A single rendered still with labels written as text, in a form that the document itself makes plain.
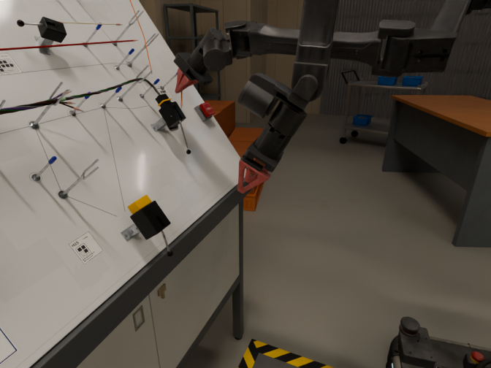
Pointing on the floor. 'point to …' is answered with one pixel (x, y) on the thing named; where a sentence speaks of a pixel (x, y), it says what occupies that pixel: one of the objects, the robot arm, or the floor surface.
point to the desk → (447, 152)
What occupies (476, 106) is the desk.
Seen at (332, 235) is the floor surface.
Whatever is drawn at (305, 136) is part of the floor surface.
